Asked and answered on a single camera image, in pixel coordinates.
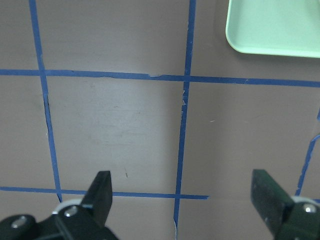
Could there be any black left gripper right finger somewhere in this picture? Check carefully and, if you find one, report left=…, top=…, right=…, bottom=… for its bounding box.
left=251, top=169, right=320, bottom=240

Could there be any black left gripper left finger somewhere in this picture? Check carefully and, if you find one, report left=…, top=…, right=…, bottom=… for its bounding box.
left=0, top=170, right=113, bottom=240

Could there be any light green tray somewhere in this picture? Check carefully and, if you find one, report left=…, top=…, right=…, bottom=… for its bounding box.
left=225, top=0, right=320, bottom=58

